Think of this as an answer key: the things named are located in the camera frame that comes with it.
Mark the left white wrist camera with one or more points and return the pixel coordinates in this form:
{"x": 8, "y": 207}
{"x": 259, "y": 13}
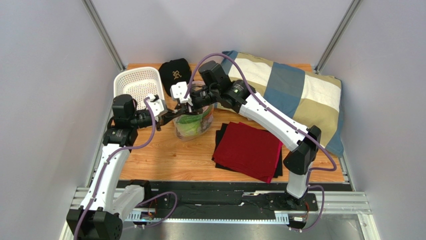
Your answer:
{"x": 156, "y": 105}

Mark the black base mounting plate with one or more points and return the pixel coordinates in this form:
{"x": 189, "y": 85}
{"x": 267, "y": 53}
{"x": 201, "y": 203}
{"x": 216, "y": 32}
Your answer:
{"x": 210, "y": 200}

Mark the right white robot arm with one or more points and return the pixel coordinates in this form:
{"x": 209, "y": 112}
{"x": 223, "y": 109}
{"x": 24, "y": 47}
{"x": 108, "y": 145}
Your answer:
{"x": 242, "y": 98}

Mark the white plastic basket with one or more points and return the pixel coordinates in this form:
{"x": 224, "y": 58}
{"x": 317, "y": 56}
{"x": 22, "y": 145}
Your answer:
{"x": 139, "y": 83}

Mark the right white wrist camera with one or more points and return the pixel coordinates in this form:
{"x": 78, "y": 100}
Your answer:
{"x": 178, "y": 93}

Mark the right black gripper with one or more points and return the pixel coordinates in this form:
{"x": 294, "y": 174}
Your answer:
{"x": 194, "y": 101}

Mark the clear zip top bag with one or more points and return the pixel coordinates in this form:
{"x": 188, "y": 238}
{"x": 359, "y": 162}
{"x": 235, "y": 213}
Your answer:
{"x": 204, "y": 128}

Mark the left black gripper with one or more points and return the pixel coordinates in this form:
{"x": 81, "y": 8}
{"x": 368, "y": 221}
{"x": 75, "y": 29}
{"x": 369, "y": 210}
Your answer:
{"x": 165, "y": 119}

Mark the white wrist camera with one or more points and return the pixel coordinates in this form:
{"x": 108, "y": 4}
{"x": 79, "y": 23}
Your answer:
{"x": 178, "y": 93}
{"x": 156, "y": 105}

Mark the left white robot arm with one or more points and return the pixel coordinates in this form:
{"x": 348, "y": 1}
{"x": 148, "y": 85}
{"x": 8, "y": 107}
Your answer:
{"x": 100, "y": 216}

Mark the black baseball cap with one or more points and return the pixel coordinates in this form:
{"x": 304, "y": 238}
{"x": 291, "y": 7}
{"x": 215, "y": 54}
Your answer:
{"x": 174, "y": 71}

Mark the corner aluminium post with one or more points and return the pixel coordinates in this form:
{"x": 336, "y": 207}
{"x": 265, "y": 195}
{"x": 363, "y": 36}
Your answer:
{"x": 97, "y": 20}
{"x": 338, "y": 34}

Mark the left corner aluminium post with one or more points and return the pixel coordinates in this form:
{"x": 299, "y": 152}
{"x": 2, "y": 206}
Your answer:
{"x": 97, "y": 20}

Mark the aluminium frame rail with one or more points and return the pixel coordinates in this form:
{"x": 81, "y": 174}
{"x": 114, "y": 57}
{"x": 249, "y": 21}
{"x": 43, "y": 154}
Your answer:
{"x": 345, "y": 214}

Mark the checked blue beige pillow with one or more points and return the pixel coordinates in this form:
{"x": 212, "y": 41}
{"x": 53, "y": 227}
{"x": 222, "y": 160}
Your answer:
{"x": 306, "y": 97}

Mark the green toy cabbage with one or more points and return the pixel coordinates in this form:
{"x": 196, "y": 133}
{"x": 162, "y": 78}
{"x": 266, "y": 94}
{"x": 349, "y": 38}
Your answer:
{"x": 188, "y": 126}

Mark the red folded cloth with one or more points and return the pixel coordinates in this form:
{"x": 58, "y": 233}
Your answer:
{"x": 248, "y": 150}

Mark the right corner aluminium post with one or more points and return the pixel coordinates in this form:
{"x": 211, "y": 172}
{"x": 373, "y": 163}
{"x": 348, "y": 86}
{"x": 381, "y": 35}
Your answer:
{"x": 338, "y": 34}

